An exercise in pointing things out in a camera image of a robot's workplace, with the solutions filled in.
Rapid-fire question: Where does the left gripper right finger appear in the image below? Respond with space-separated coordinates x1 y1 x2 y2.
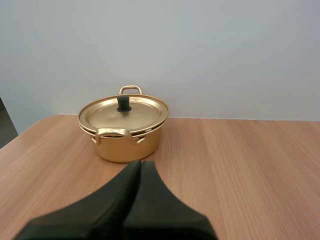
119 160 218 240

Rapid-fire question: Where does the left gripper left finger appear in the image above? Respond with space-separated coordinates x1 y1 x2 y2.
13 160 142 240

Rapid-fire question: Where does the gold lid with black knob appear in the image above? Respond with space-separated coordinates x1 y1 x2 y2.
77 94 170 134

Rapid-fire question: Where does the gold pot with two handles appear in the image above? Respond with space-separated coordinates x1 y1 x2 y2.
79 85 167 164

